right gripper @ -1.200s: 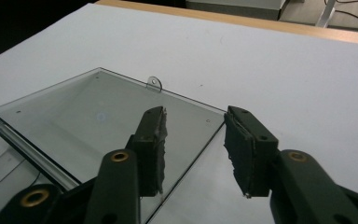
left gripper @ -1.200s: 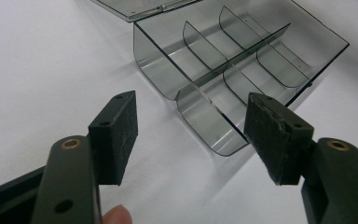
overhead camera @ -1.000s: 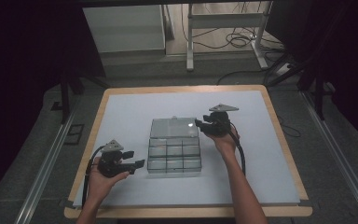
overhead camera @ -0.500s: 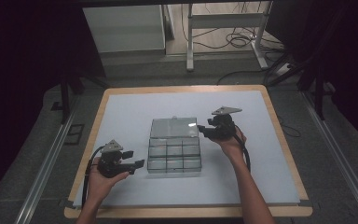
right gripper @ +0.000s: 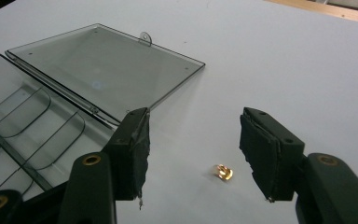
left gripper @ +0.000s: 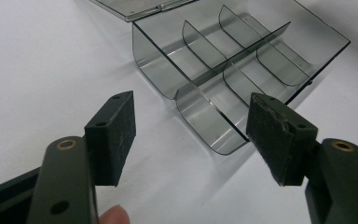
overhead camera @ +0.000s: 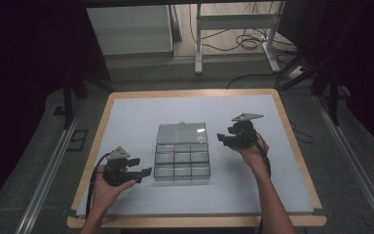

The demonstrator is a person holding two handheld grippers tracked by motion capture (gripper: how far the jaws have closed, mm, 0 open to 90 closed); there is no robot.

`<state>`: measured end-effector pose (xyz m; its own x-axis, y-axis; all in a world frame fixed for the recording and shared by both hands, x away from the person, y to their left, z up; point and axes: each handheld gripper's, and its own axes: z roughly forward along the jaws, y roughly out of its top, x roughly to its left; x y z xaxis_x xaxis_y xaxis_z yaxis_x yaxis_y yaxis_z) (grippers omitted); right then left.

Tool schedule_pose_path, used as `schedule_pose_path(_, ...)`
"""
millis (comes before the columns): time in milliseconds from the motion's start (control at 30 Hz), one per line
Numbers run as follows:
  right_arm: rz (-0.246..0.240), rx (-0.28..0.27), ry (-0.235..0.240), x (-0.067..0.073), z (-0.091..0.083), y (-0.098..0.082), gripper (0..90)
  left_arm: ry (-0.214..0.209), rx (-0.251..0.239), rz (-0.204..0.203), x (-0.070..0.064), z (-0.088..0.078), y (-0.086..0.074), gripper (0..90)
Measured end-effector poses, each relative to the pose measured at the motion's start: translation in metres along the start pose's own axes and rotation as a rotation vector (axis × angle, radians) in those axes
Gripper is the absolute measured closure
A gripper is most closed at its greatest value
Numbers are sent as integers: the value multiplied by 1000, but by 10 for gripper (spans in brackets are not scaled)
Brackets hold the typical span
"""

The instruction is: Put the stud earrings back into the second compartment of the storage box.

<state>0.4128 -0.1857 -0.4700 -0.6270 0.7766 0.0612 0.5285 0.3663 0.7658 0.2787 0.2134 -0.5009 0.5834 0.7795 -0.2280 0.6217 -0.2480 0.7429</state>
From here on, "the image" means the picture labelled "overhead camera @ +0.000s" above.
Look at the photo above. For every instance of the grey cabinet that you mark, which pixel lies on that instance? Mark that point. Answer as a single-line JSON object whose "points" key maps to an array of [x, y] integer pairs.
{"points": [[131, 29]]}

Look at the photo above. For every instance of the white power strip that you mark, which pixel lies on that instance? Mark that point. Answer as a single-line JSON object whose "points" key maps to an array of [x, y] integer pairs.
{"points": [[296, 72]]}

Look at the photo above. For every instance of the clear plastic compartment box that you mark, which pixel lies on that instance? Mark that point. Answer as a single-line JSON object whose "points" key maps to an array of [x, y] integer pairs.
{"points": [[181, 152]]}

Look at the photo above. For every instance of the aluminium floor rail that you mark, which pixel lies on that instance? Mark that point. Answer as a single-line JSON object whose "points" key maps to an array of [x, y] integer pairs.
{"points": [[354, 162], [45, 182]]}

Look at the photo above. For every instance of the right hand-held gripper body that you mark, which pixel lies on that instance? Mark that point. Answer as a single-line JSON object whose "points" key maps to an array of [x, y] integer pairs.
{"points": [[243, 136]]}

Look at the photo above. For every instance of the white metal desk frame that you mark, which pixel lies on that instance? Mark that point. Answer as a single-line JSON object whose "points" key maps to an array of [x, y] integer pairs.
{"points": [[237, 21]]}

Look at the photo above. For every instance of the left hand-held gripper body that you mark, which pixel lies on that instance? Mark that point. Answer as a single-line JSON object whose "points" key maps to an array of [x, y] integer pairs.
{"points": [[117, 169]]}

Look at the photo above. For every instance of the person's right hand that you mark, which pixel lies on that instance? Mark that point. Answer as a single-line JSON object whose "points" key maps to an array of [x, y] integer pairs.
{"points": [[254, 156]]}

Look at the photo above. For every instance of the black floor plate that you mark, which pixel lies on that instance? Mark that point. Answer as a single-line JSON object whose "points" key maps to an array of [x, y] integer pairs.
{"points": [[78, 139]]}

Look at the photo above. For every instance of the person's left hand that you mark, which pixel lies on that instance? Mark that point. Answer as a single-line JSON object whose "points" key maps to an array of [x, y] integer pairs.
{"points": [[110, 195]]}

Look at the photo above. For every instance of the black metal stand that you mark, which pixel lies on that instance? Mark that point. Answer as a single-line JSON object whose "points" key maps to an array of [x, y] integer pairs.
{"points": [[332, 97], [67, 100]]}

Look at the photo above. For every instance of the pale blue table mat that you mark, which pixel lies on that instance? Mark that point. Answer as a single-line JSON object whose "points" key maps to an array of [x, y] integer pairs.
{"points": [[194, 195]]}

